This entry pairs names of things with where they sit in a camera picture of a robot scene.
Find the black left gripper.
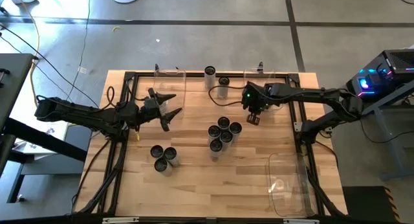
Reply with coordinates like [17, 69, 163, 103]
[139, 87, 183, 132]

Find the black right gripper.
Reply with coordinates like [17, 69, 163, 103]
[241, 81, 271, 127]

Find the Tropical Vibe Celsius can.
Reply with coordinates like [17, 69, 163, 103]
[150, 144, 164, 160]
[228, 122, 243, 144]
[217, 76, 231, 100]
[204, 65, 217, 91]

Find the clear plastic bin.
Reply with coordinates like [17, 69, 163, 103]
[153, 68, 188, 120]
[265, 151, 317, 218]
[243, 67, 278, 113]

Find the white paper sheet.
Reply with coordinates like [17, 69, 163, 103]
[14, 119, 71, 155]

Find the grey metal computer stand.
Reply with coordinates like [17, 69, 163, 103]
[360, 84, 414, 181]

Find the black box with hazard stripes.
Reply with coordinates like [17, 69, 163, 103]
[342, 186, 402, 223]

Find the black computer with coloured lights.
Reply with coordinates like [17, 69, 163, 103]
[345, 49, 414, 100]

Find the dark grey desk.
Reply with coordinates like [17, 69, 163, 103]
[0, 52, 88, 204]

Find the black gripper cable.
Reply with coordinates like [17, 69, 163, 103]
[208, 84, 248, 107]

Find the black floor cable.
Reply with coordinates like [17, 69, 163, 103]
[0, 23, 100, 108]
[65, 0, 92, 102]

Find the yellow floor cable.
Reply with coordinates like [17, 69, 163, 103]
[12, 0, 41, 107]

